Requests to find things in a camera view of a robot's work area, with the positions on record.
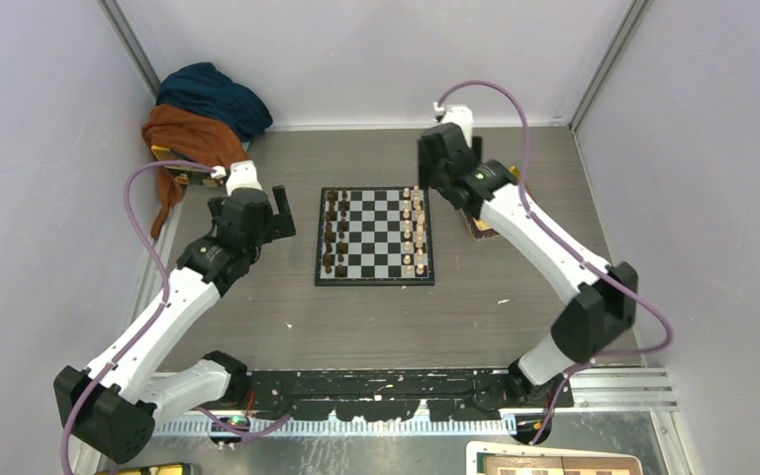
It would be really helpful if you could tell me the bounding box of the gold tin box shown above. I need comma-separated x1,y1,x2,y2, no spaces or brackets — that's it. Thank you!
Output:
462,163,522,240

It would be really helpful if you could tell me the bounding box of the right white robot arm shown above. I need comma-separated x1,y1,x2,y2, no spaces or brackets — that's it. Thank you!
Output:
418,123,638,407

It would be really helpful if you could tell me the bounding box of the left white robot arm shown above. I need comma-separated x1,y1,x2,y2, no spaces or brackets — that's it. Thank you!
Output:
53,185,296,464

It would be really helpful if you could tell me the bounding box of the dark wooden chess pieces row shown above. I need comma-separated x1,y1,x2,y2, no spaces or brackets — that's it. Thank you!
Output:
321,189,349,279

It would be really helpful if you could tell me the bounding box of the wooden board corner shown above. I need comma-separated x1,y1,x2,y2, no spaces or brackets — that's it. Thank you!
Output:
465,441,643,475

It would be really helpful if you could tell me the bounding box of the yellow patterned box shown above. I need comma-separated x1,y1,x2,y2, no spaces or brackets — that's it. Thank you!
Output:
150,145,228,188

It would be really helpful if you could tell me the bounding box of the black and white chessboard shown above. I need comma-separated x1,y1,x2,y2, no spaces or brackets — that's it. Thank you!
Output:
315,185,435,287

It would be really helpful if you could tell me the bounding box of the orange cloth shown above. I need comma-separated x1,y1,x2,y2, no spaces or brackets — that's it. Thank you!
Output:
142,104,249,239

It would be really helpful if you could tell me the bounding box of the dark blue cloth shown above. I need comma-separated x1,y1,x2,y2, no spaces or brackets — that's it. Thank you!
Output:
155,62,274,143

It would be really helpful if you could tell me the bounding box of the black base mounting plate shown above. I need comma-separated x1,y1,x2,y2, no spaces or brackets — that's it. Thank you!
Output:
205,368,563,423

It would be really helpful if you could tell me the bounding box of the gold tin lid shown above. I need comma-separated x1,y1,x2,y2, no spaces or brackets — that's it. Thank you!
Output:
105,462,194,475

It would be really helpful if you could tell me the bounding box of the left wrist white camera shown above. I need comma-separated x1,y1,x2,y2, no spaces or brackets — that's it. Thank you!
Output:
225,160,262,196

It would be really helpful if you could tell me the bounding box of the wrist white camera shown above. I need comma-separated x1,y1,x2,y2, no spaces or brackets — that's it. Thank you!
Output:
438,105,473,148
225,160,262,196

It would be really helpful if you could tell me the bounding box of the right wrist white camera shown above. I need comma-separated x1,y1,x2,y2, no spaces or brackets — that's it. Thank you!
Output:
438,105,473,148

